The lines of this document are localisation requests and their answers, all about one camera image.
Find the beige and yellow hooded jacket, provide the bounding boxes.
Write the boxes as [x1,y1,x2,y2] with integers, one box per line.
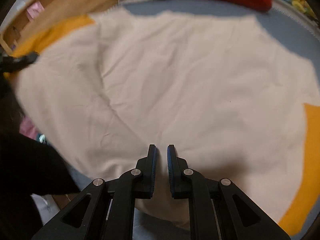
[4,6,320,237]

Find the grey quilted mattress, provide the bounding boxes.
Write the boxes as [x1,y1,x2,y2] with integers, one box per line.
[67,0,320,240]

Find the yellow plush toys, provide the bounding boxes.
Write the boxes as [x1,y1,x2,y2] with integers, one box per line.
[291,0,317,18]

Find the wooden bed frame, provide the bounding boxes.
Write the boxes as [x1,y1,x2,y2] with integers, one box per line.
[1,0,118,54]

